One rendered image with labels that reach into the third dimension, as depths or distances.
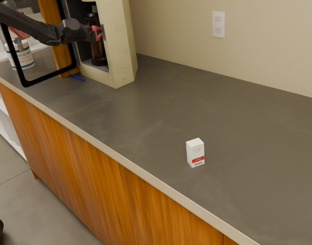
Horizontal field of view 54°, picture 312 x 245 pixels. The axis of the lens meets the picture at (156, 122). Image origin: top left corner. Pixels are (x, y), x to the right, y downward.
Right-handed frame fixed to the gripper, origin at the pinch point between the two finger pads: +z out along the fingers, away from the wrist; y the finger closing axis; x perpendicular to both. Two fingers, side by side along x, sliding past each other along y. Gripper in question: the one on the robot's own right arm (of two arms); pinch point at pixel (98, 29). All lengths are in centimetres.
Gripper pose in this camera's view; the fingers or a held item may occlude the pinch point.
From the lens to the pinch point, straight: 153.7
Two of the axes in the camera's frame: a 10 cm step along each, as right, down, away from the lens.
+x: 0.5, 8.9, 4.6
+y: -7.2, -2.9, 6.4
